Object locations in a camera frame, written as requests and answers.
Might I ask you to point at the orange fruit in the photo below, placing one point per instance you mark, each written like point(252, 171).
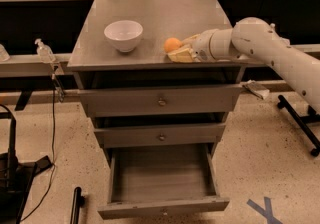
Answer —
point(172, 44)

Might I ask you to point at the clear bottle far left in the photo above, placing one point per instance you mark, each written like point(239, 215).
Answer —
point(4, 56)

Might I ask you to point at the grey bottom drawer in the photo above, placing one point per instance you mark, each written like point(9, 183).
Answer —
point(161, 180)

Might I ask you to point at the black equipment base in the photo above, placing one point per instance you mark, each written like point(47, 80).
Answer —
point(16, 178)

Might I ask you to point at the white ceramic bowl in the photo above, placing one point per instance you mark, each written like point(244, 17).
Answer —
point(124, 35)

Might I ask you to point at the grey top drawer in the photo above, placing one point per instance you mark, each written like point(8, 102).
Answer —
point(159, 100)

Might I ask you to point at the clear pump bottle left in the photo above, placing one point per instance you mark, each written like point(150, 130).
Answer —
point(44, 52)

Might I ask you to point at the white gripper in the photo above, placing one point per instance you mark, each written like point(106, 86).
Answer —
point(202, 46)

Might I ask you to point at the black stand leg with caster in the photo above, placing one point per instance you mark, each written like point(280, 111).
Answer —
point(303, 122)

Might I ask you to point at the grey drawer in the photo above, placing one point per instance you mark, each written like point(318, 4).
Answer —
point(161, 180)
point(159, 100)
point(159, 135)

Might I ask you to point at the black tube handle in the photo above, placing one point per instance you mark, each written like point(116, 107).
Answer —
point(77, 203)

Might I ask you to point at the folded grey cloth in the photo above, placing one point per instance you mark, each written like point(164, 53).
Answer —
point(257, 89)

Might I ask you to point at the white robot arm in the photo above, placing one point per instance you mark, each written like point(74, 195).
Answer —
point(252, 39)

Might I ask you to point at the grey drawer cabinet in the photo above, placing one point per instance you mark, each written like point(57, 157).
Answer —
point(96, 64)

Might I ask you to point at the grey middle drawer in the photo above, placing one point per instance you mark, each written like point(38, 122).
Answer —
point(159, 135)

